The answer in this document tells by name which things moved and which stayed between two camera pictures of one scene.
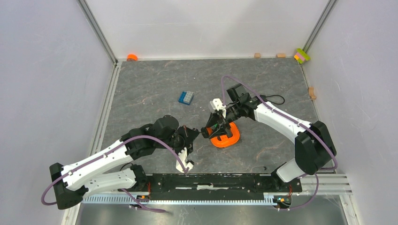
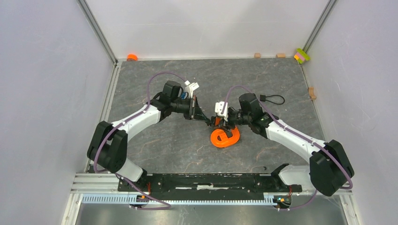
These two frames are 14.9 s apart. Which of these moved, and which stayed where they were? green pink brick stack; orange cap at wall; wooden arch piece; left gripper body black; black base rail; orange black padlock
Moved: left gripper body black; orange black padlock
Stayed: black base rail; orange cap at wall; green pink brick stack; wooden arch piece
